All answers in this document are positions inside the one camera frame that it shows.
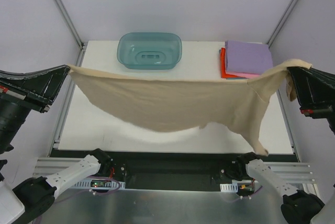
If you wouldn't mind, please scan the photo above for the beige t shirt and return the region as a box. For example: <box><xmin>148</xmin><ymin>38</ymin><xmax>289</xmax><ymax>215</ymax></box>
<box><xmin>69</xmin><ymin>59</ymin><xmax>311</xmax><ymax>156</ymax></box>

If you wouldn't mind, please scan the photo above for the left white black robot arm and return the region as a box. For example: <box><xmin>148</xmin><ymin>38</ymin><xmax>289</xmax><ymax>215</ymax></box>
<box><xmin>1</xmin><ymin>65</ymin><xmax>111</xmax><ymax>223</ymax></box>

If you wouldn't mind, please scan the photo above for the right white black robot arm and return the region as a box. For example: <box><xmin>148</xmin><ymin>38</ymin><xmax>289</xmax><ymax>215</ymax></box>
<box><xmin>236</xmin><ymin>67</ymin><xmax>334</xmax><ymax>223</ymax></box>

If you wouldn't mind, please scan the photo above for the folded pink t shirt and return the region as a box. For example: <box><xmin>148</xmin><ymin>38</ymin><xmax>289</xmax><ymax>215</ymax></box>
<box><xmin>226</xmin><ymin>72</ymin><xmax>259</xmax><ymax>79</ymax></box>

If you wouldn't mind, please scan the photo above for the folded purple t shirt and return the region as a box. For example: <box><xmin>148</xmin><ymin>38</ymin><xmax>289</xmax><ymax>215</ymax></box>
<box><xmin>225</xmin><ymin>40</ymin><xmax>273</xmax><ymax>75</ymax></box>

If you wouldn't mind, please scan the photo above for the folded teal t shirt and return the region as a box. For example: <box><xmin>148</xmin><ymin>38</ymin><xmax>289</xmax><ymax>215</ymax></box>
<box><xmin>226</xmin><ymin>77</ymin><xmax>246</xmax><ymax>80</ymax></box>

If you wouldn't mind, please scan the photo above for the folded orange t shirt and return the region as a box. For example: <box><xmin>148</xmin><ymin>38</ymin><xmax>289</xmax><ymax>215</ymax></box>
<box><xmin>220</xmin><ymin>48</ymin><xmax>230</xmax><ymax>79</ymax></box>

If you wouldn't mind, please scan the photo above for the teal plastic basin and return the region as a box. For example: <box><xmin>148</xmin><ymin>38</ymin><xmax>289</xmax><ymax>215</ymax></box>
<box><xmin>117</xmin><ymin>32</ymin><xmax>182</xmax><ymax>70</ymax></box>

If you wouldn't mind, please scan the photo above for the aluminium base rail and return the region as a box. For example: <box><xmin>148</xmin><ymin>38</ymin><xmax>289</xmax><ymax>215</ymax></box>
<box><xmin>32</xmin><ymin>157</ymin><xmax>315</xmax><ymax>184</ymax></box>

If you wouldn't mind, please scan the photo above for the left aluminium frame post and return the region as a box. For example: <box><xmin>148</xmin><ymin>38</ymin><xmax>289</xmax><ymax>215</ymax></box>
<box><xmin>39</xmin><ymin>0</ymin><xmax>87</xmax><ymax>49</ymax></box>

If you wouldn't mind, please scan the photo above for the aluminium frame post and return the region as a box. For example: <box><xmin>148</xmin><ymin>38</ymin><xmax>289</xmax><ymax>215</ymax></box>
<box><xmin>39</xmin><ymin>0</ymin><xmax>87</xmax><ymax>49</ymax></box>
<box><xmin>267</xmin><ymin>0</ymin><xmax>300</xmax><ymax>48</ymax></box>

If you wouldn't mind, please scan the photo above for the right aluminium frame post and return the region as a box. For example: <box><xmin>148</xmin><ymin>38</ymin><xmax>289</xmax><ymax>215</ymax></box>
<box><xmin>267</xmin><ymin>0</ymin><xmax>300</xmax><ymax>48</ymax></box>

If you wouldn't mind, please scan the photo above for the left white cable duct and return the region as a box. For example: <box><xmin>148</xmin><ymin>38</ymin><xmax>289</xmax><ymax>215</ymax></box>
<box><xmin>71</xmin><ymin>178</ymin><xmax>125</xmax><ymax>190</ymax></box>

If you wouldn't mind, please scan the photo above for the white cable duct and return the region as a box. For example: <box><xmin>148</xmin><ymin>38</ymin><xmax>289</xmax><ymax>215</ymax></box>
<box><xmin>220</xmin><ymin>183</ymin><xmax>238</xmax><ymax>193</ymax></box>
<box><xmin>71</xmin><ymin>178</ymin><xmax>125</xmax><ymax>190</ymax></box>

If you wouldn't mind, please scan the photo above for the right white cable duct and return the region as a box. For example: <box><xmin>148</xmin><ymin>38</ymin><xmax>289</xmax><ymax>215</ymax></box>
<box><xmin>220</xmin><ymin>183</ymin><xmax>238</xmax><ymax>193</ymax></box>

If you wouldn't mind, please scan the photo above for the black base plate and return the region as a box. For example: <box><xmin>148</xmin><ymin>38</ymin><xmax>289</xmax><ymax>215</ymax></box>
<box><xmin>78</xmin><ymin>150</ymin><xmax>265</xmax><ymax>191</ymax></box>

